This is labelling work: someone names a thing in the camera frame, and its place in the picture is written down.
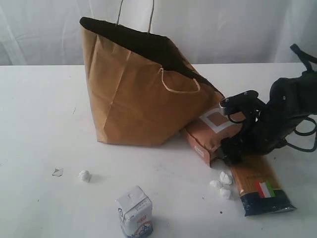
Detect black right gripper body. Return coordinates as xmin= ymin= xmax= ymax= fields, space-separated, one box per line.
xmin=237 ymin=104 xmax=295 ymax=156

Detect brown coffee pouch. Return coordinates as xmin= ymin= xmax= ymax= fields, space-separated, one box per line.
xmin=181 ymin=107 xmax=242 ymax=167

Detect brown paper shopping bag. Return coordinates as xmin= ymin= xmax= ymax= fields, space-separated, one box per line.
xmin=79 ymin=17 xmax=222 ymax=146

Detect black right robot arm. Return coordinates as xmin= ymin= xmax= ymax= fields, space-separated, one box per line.
xmin=216 ymin=71 xmax=317 ymax=166

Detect white pebble left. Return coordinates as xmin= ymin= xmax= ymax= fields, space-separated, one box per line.
xmin=210 ymin=180 xmax=221 ymax=189

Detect white pebble lower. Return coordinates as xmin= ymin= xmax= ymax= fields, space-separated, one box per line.
xmin=219 ymin=187 xmax=231 ymax=200

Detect spaghetti packet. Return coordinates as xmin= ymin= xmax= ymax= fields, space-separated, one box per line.
xmin=230 ymin=156 xmax=297 ymax=217

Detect small white milk carton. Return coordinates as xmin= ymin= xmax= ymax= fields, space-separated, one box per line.
xmin=116 ymin=185 xmax=153 ymax=238

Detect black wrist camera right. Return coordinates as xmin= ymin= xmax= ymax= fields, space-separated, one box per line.
xmin=219 ymin=90 xmax=259 ymax=124

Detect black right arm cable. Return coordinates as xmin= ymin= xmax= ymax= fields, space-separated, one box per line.
xmin=284 ymin=44 xmax=317 ymax=152

